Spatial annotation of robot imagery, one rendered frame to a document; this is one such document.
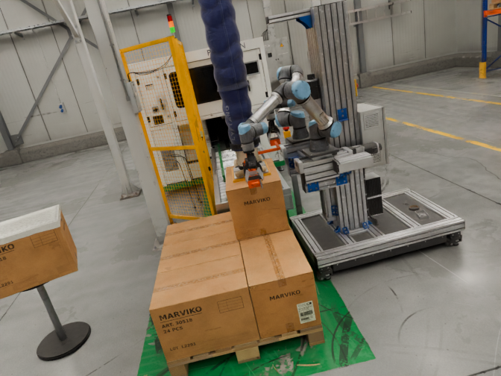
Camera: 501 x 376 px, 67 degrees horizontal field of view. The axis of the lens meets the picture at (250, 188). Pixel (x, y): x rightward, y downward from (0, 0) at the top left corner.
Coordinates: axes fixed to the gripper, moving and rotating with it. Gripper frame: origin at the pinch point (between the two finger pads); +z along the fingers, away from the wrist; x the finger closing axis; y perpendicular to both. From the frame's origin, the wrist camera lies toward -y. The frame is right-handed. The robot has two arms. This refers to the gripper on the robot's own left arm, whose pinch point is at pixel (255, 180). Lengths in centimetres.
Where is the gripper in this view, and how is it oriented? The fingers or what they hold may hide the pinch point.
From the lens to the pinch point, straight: 236.3
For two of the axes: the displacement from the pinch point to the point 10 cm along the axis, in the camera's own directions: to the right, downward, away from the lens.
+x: -9.8, 2.1, -0.1
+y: -0.8, -3.3, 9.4
